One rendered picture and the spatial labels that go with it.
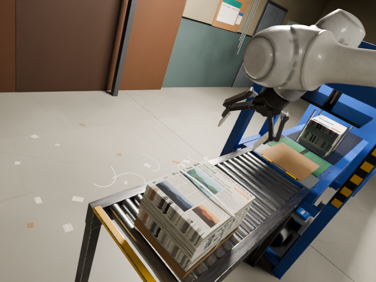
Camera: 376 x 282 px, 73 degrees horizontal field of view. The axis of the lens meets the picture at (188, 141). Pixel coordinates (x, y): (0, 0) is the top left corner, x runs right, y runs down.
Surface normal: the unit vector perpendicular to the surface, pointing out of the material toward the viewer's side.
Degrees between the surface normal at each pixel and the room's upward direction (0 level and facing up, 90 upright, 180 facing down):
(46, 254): 0
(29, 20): 90
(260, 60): 101
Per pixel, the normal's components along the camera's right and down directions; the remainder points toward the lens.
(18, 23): 0.67, 0.55
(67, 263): 0.32, -0.82
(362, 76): -0.47, 0.70
